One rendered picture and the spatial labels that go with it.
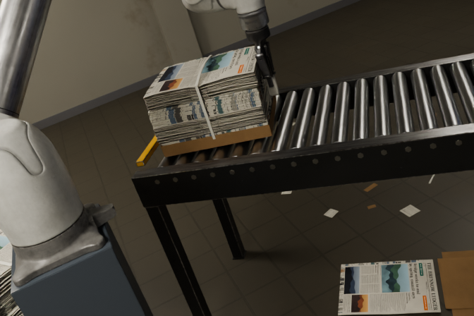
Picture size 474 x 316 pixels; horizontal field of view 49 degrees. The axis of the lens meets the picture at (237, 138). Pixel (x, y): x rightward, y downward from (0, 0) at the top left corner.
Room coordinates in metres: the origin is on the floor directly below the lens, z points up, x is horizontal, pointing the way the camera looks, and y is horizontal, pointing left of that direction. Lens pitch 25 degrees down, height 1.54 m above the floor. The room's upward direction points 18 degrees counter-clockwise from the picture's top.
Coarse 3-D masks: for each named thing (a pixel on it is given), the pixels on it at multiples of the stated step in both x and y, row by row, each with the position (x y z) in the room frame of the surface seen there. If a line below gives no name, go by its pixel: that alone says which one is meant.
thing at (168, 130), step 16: (176, 64) 1.83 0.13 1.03; (192, 64) 1.77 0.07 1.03; (160, 80) 1.69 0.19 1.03; (176, 80) 1.64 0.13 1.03; (144, 96) 1.60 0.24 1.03; (160, 96) 1.57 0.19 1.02; (176, 96) 1.56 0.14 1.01; (160, 112) 1.58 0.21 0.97; (176, 112) 1.56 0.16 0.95; (192, 112) 1.55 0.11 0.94; (160, 128) 1.58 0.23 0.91; (176, 128) 1.56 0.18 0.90; (192, 128) 1.55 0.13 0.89
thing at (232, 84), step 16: (224, 64) 1.65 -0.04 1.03; (240, 64) 1.59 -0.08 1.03; (256, 64) 1.56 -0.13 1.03; (208, 80) 1.55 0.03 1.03; (224, 80) 1.52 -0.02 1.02; (240, 80) 1.51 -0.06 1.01; (256, 80) 1.49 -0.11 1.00; (224, 96) 1.52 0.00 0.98; (240, 96) 1.50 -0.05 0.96; (256, 96) 1.49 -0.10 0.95; (272, 96) 1.72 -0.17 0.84; (224, 112) 1.52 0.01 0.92; (240, 112) 1.50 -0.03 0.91; (256, 112) 1.49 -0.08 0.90; (224, 128) 1.52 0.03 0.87; (240, 128) 1.51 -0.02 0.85
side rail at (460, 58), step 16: (416, 64) 1.69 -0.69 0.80; (432, 64) 1.65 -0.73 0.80; (448, 64) 1.62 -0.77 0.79; (464, 64) 1.61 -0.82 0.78; (320, 80) 1.83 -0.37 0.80; (336, 80) 1.78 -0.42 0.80; (352, 80) 1.74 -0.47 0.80; (368, 80) 1.72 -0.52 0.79; (352, 96) 1.74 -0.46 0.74; (432, 96) 1.65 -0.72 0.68
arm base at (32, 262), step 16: (96, 208) 0.95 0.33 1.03; (112, 208) 0.94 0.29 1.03; (80, 224) 0.89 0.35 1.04; (96, 224) 0.93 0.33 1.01; (64, 240) 0.86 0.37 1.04; (80, 240) 0.87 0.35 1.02; (96, 240) 0.86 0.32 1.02; (16, 256) 0.89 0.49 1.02; (32, 256) 0.85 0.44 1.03; (48, 256) 0.84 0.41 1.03; (64, 256) 0.85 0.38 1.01; (16, 272) 0.84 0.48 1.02; (32, 272) 0.83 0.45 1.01
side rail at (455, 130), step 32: (448, 128) 1.21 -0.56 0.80; (224, 160) 1.44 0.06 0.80; (256, 160) 1.37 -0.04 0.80; (288, 160) 1.33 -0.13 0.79; (320, 160) 1.30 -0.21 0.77; (352, 160) 1.27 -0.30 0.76; (384, 160) 1.24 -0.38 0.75; (416, 160) 1.21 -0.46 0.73; (448, 160) 1.18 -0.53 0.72; (160, 192) 1.49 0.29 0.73; (192, 192) 1.45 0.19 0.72; (224, 192) 1.41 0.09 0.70; (256, 192) 1.38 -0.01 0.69
